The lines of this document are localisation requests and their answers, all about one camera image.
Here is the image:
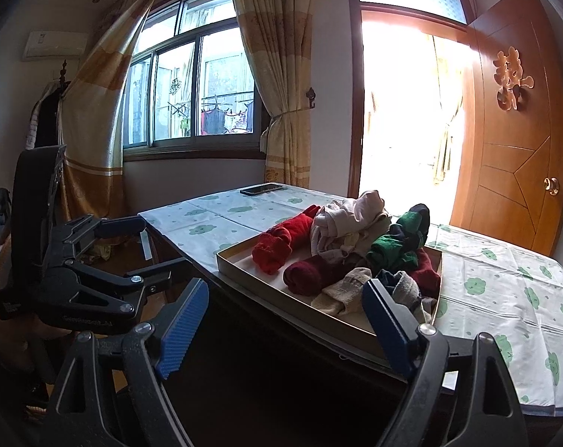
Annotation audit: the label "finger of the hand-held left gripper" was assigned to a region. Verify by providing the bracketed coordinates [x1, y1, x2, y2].
[48, 214, 146, 264]
[60, 258, 191, 324]

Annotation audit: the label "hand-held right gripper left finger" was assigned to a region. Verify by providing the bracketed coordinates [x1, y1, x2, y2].
[41, 277, 211, 447]

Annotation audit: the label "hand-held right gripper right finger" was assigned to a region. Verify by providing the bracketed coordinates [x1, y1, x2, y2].
[361, 278, 529, 447]

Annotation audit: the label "grey navy socks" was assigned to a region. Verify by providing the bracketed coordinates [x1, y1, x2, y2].
[373, 269, 438, 326]

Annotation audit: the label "beige socks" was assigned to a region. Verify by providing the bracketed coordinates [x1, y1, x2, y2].
[310, 267, 374, 316]

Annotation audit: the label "green navy striped garment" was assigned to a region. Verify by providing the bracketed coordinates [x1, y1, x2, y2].
[366, 203, 431, 268]

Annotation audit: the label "shallow cardboard tray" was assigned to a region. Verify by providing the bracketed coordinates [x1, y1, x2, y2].
[215, 223, 445, 373]

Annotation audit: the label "red underwear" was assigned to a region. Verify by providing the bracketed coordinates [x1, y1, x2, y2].
[252, 204, 322, 275]

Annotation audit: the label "pale smooth underwear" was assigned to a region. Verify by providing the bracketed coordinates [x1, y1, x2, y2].
[342, 190, 391, 231]

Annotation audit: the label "dark wooden table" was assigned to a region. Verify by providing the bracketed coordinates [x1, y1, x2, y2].
[137, 181, 563, 447]

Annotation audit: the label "tan striped window curtain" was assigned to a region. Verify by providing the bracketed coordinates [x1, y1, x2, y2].
[228, 0, 319, 189]
[58, 0, 163, 247]

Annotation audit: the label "white green cloud tablecloth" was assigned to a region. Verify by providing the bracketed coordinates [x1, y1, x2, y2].
[138, 183, 563, 417]

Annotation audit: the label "dark wooden coat rack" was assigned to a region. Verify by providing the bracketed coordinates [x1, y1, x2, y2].
[32, 58, 75, 150]

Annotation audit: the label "black smartphone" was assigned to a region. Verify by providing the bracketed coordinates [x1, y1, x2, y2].
[239, 183, 284, 197]

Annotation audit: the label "laundry on outdoor line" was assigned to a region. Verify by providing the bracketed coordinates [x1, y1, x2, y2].
[201, 95, 255, 136]

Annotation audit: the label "sliding glass window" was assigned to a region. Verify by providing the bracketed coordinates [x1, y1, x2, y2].
[122, 0, 270, 161]

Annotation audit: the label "brown wooden door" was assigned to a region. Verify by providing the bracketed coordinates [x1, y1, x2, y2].
[449, 0, 563, 258]

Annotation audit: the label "golden paper door decoration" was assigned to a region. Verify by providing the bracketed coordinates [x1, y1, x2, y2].
[492, 47, 535, 111]

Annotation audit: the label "white wall air conditioner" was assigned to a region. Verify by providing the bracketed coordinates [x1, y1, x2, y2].
[21, 30, 89, 61]

